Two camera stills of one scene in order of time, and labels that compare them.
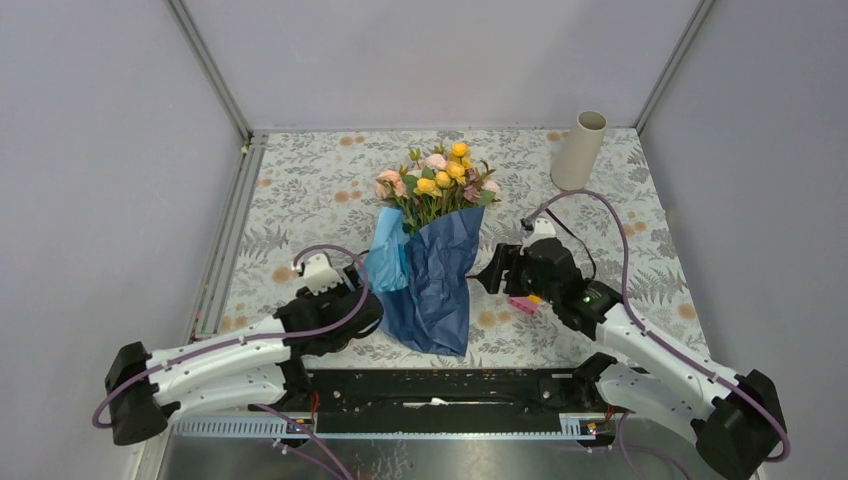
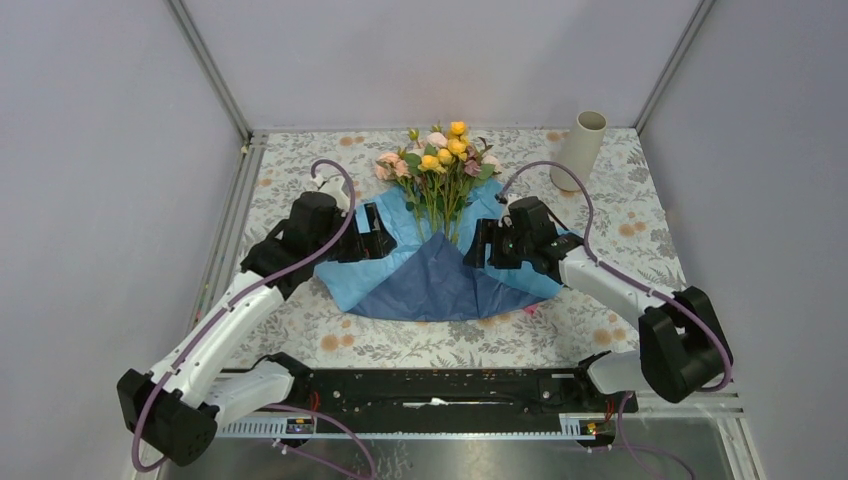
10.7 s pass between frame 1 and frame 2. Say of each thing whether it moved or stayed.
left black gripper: moved
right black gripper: moved
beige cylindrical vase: stayed
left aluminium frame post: stayed
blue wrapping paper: moved
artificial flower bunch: moved
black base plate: stayed
